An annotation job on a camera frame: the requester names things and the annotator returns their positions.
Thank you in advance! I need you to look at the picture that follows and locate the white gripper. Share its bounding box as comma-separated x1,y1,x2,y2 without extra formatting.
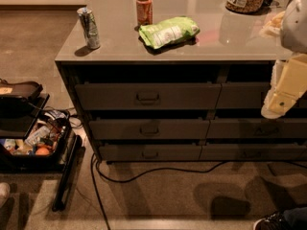
261,54,307,119

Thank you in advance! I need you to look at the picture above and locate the drawer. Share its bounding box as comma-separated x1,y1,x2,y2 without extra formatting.
207,118,307,139
216,81,307,110
99,144,201,161
200,144,307,161
75,83,221,110
89,119,209,140

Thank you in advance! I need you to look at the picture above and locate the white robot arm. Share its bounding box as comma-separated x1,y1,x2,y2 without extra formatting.
261,0,307,119

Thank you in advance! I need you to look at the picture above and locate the dark grey drawer cabinet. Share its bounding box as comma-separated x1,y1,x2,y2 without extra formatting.
56,0,307,160

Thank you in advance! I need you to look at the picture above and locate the green chip bag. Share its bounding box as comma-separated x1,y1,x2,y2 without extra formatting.
138,16,201,50

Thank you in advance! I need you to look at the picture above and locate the black sneaker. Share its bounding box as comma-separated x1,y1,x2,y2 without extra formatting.
252,212,293,230

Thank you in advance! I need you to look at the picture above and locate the orange soda can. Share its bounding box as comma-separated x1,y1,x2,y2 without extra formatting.
136,0,153,26

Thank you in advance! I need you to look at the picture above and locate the silver tall can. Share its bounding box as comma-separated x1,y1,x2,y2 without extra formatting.
77,7,101,50

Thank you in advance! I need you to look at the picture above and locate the black floor bar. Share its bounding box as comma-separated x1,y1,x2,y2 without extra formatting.
52,135,82,212

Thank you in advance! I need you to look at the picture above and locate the black bin with items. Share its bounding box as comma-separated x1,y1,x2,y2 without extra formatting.
0,110,71,170

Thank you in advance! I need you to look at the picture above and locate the orange fruit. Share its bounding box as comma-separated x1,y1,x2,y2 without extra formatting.
35,148,50,156

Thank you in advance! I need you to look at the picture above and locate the black case lid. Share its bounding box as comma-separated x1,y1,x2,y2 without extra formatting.
0,80,43,102

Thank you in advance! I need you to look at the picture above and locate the white shoe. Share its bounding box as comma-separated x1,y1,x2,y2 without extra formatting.
0,182,11,208

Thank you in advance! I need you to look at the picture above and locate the black floor cable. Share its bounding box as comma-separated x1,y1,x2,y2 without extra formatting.
89,152,307,230

